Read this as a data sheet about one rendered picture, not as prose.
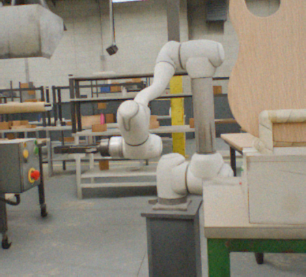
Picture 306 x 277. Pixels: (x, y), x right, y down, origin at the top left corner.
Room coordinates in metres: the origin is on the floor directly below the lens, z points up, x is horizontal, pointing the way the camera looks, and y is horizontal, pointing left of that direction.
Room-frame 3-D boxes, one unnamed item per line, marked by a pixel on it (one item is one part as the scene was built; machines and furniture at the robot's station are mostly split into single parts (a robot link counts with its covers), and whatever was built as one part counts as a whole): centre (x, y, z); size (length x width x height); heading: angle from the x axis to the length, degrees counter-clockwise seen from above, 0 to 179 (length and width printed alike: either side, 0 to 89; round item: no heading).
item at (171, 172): (1.84, -0.10, 0.87); 0.18 x 0.16 x 0.22; 66
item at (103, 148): (1.45, 0.22, 1.07); 0.09 x 0.08 x 0.07; 82
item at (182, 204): (1.85, -0.07, 0.73); 0.22 x 0.18 x 0.06; 75
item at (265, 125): (0.89, -0.29, 1.15); 0.03 x 0.03 x 0.09
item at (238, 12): (0.94, -0.25, 1.48); 0.07 x 0.04 x 0.09; 79
